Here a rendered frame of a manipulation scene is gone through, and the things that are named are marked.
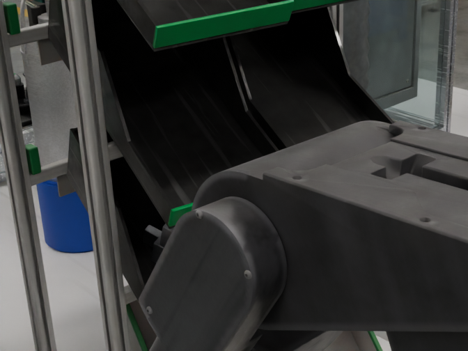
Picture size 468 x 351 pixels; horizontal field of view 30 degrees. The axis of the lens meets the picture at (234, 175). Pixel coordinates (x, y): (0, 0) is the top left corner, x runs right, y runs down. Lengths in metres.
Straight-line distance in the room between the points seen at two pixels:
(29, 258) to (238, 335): 0.74
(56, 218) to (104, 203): 0.90
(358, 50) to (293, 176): 1.61
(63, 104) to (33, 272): 0.66
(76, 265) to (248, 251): 1.45
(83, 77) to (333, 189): 0.54
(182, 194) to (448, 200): 0.54
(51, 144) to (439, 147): 1.41
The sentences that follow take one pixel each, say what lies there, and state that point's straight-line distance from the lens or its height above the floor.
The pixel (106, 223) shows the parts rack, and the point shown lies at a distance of 0.85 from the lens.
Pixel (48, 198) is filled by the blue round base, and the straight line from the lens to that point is 1.73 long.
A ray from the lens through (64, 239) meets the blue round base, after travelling 1.76.
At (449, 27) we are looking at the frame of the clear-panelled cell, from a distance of 2.16.
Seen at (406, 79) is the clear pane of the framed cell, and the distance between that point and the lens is 2.09.
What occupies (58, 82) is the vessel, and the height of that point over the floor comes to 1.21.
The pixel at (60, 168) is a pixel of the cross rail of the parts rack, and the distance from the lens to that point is 1.02.
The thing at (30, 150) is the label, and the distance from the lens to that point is 0.99.
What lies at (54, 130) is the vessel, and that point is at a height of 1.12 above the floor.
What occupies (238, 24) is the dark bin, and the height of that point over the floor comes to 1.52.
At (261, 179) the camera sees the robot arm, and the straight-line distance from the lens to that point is 0.28.
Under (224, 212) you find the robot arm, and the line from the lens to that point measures 0.28.
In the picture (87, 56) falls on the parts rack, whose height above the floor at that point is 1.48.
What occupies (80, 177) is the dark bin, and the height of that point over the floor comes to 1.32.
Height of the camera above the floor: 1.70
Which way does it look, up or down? 24 degrees down
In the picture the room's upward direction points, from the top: 3 degrees counter-clockwise
